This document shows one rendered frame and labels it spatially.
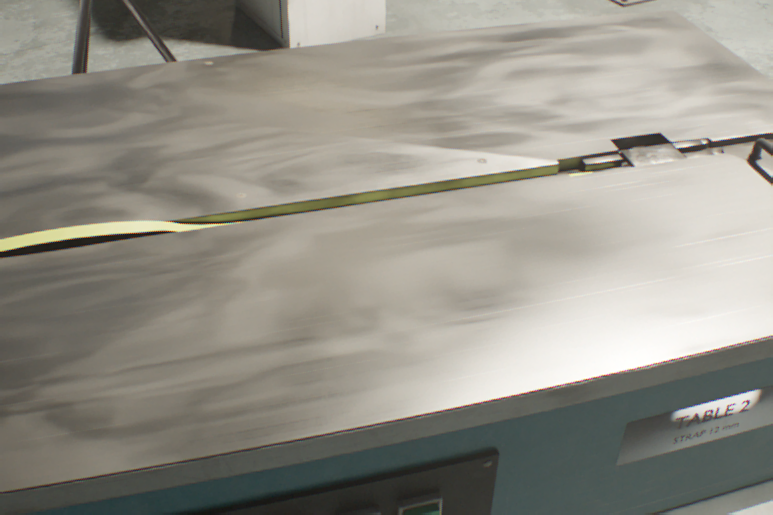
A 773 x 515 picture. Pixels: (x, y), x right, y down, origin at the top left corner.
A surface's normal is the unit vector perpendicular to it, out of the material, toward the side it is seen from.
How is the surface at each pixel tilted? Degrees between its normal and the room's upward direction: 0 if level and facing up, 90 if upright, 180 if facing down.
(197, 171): 0
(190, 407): 0
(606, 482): 90
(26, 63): 0
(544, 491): 90
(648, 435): 90
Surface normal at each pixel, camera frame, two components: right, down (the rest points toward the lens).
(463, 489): 0.26, 0.55
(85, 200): 0.00, -0.83
